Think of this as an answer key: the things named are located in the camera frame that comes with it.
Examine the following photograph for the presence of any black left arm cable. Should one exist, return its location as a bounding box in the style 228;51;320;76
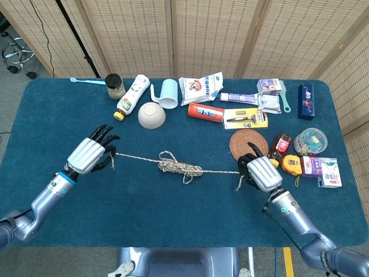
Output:
0;209;33;224

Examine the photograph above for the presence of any green plastic brush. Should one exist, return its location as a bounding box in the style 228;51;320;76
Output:
277;80;292;113

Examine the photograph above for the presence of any glass jar black lid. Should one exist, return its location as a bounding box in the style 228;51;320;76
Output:
104;73;126;100

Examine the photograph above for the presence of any purple white flat box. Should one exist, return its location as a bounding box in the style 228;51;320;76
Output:
299;155;323;178

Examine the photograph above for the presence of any orange drink can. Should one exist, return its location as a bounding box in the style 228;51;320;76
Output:
187;102;225;123

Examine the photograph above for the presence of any white snack bag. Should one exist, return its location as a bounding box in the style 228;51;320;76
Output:
178;71;225;107

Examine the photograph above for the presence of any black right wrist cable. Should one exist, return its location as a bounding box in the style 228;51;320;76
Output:
261;203;303;252

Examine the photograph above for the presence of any braided beige rope bundle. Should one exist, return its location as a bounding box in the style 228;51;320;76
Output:
110;149;246;192

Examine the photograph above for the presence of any dark blue printed box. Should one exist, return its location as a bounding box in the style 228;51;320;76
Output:
298;83;316;121

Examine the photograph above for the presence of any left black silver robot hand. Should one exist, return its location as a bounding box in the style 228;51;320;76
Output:
65;124;121;176

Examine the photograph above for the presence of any round woven rattan coaster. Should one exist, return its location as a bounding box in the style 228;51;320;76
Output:
229;129;269;162

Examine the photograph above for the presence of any small purple white carton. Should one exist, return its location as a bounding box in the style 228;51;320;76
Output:
256;78;282;96

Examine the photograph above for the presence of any purple white toothpaste tube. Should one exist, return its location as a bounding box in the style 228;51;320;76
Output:
219;92;259;104

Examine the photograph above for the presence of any chrome base office stool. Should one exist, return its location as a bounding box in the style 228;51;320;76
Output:
0;11;37;80

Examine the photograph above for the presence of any clear tub of clips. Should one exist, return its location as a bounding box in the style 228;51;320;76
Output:
293;128;329;156

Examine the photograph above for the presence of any blue carpet table cloth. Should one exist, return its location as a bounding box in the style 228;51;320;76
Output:
0;77;369;248

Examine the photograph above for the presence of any white wipes packet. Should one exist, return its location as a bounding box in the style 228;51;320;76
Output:
257;93;283;114

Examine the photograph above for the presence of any beige bowl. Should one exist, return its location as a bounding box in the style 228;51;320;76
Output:
137;101;167;130

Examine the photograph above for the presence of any white red blue carton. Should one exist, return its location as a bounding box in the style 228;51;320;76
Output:
317;157;343;189

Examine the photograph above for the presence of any light blue toothbrush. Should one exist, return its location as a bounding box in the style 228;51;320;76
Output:
70;77;107;86

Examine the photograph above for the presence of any black stand pole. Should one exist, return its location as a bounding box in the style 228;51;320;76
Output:
55;0;101;78

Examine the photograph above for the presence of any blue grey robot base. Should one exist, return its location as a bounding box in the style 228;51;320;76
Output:
108;246;251;277

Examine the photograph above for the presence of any white drink bottle yellow cap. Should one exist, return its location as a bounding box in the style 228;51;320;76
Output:
113;74;151;121

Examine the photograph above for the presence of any bamboo folding screen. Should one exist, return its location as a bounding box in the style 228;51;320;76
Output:
0;0;369;203

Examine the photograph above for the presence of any honey bottle yellow cap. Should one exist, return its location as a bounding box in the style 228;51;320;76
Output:
266;133;292;169

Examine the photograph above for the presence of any light blue handled cup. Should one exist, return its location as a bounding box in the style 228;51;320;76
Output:
150;78;179;109

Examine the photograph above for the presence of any thin black hanging cable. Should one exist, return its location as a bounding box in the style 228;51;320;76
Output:
28;0;55;78

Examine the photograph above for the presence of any razor in yellow blister pack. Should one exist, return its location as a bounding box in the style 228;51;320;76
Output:
223;107;269;130

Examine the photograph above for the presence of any yellow tape measure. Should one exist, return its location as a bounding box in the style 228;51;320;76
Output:
280;154;303;188

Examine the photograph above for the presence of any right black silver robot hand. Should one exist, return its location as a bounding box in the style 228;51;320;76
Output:
236;141;283;193

